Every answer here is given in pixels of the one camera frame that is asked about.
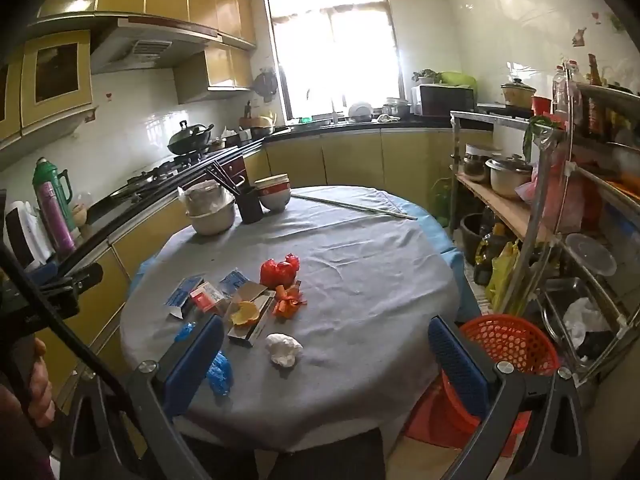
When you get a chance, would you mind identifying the red white bowl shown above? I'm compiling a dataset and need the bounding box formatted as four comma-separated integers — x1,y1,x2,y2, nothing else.
253,173,291,196

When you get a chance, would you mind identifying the white covered bowl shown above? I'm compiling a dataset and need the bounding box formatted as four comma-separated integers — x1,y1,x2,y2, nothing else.
179,180,229,218

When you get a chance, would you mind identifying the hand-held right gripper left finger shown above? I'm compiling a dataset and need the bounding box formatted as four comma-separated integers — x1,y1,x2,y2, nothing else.
60,312,226,480

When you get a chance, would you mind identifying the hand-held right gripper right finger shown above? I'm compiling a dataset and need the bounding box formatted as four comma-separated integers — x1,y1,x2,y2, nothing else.
427,315,593,480

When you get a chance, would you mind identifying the cream pot with lid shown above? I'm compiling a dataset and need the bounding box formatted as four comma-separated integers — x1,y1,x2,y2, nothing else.
501,77,537,109

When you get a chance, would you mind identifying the person's left hand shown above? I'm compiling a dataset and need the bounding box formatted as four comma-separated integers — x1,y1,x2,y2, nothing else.
27,339,57,427

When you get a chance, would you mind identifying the yellow base cabinet unit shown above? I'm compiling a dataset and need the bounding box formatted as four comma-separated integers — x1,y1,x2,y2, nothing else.
0,110,482,411

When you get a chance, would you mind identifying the yellow kettle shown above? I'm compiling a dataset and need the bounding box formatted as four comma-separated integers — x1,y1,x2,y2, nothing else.
239,109,279,134

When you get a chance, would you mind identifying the metal bowl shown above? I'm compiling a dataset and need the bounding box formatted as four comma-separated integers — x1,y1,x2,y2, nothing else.
602,141,640,181

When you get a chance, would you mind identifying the yellow plastic wrapper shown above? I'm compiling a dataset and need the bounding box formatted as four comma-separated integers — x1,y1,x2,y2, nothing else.
229,300,264,326

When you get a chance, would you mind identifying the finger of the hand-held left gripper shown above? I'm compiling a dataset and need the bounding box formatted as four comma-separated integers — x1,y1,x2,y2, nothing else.
37,261,105,319

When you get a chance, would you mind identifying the white plastic bag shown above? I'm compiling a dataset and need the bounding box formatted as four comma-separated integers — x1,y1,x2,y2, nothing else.
562,297,614,349

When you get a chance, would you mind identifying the white plastic appliance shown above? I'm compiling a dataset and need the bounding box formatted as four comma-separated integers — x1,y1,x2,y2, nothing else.
3,200,54,272

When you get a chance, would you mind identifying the orange plastic board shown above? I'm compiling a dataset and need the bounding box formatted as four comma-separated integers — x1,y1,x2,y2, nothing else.
602,179,640,200

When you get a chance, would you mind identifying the small yellow wall cabinet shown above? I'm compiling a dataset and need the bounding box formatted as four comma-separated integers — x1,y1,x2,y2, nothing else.
172,42,254,106

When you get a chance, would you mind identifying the large steel pot with lid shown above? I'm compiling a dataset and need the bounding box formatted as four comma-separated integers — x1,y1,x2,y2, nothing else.
485,154,534,200

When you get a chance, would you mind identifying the green thermos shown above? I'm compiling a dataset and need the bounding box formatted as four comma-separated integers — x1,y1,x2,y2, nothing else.
32,156,75,233

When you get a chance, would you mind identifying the black bucket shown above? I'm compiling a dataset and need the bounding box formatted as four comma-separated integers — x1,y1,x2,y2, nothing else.
459,212,494,266

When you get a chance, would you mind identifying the cooking oil bottle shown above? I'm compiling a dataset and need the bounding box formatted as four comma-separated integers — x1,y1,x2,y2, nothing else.
472,225,507,287

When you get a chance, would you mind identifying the black cable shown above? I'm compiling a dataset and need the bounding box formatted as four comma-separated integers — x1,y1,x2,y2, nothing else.
0,246,137,407

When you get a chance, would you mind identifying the tall stainless steel rack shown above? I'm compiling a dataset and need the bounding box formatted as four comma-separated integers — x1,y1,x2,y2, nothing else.
500,59,640,388

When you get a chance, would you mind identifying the gas stove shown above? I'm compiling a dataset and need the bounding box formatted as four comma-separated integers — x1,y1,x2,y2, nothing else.
106,152,213,202

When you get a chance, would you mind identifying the orange plastic bag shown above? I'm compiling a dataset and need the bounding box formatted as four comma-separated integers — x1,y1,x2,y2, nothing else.
272,284,307,317

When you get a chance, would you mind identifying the yellow red medicine box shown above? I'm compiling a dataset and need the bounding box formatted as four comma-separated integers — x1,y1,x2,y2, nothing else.
190,282,227,314

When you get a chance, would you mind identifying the grey tablecloth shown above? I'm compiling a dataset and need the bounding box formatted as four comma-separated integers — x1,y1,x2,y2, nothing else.
120,185,462,450

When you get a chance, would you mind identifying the small dark steel pot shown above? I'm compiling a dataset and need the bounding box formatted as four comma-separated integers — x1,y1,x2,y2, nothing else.
462,143,494,184

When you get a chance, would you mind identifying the long thin stick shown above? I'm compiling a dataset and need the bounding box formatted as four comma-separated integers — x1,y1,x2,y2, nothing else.
298,193,419,222

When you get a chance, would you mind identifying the black plastic bag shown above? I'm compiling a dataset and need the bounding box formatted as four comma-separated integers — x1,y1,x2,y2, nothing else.
575,329,622,362

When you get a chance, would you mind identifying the yellow plastic bag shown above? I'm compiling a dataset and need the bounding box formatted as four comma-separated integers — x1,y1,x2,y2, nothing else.
484,240,521,314

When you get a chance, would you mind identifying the green plastic basin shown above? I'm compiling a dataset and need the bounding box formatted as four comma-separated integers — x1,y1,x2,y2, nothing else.
439,70,479,87

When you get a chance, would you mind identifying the metal rack with wooden shelf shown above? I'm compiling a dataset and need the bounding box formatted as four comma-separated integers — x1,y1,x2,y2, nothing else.
449,109,556,261

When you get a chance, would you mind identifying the leafy vegetable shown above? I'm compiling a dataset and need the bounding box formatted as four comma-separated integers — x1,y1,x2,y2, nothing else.
522,114,569,162

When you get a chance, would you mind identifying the glass door wall cabinet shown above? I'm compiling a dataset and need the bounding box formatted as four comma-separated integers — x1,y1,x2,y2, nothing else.
0,29,99,155

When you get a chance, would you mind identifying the blue tablecloth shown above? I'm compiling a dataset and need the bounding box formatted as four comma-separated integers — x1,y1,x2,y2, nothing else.
129,199,483,322

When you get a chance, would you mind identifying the black chopstick holder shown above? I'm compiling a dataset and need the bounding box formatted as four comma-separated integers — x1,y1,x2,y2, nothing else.
235,185,265,225

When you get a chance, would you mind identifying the window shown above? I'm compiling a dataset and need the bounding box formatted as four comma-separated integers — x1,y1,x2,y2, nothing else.
262,0,407,122

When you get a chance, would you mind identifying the metal tray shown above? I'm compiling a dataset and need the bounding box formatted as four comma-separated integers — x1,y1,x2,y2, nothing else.
537,277,627,362

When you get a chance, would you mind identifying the metal basin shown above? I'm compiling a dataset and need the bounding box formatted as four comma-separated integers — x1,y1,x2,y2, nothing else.
189,195,237,237

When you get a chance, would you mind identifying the pink red plastic bag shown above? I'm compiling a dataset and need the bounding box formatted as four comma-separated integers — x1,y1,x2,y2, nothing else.
515,160,587,234

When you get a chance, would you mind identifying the purple bottle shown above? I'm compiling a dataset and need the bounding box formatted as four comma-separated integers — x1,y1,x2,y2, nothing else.
36,182,77,257

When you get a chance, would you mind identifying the blue white medicine box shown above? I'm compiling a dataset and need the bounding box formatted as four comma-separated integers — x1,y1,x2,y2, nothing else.
164,274,206,319

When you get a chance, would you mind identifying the clear plastic lid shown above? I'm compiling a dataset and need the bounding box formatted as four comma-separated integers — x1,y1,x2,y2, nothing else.
564,232,619,277

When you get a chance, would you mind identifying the red plastic basket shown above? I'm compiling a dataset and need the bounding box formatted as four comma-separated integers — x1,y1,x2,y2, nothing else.
405,314,560,458

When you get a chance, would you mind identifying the white tissue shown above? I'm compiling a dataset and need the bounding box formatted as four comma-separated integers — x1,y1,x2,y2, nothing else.
264,332,305,367

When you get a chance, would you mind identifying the black wok with lid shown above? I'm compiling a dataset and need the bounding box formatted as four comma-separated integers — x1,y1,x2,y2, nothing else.
167,120,216,156

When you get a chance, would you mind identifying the range hood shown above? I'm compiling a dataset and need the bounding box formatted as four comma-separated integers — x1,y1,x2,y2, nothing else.
26,12,223,77

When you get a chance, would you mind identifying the dark cloth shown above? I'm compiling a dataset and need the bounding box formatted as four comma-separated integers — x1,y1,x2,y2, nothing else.
172,427,389,480

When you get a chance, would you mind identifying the microwave oven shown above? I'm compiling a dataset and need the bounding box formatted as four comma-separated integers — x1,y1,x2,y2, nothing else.
411,84,476,117

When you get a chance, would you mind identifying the small grey wall fan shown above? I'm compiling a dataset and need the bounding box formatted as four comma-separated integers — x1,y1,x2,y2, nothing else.
252,67,279,104

